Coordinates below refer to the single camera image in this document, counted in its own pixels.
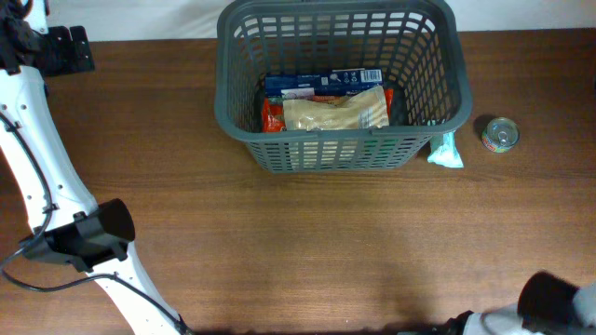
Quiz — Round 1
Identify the orange spaghetti packet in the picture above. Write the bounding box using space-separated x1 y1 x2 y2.
260 87 396 134

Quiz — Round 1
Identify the blue pasta box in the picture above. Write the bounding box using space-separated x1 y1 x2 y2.
264 68 384 100

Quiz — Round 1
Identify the clear bag of grains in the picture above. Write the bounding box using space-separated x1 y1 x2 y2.
281 84 391 132

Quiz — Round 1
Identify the grey plastic shopping basket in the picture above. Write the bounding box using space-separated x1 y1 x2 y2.
214 0 472 173

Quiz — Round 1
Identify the small tin can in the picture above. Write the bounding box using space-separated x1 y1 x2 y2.
481 117 520 154

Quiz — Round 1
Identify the green lid glass jar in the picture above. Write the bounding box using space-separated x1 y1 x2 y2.
361 139 397 165

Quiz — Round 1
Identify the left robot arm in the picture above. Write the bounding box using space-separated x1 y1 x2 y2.
1 0 192 334

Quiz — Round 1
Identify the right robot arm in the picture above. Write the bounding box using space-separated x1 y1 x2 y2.
433 271 595 335

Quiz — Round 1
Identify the light green crumpled packet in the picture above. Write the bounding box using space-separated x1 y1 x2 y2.
427 131 464 168

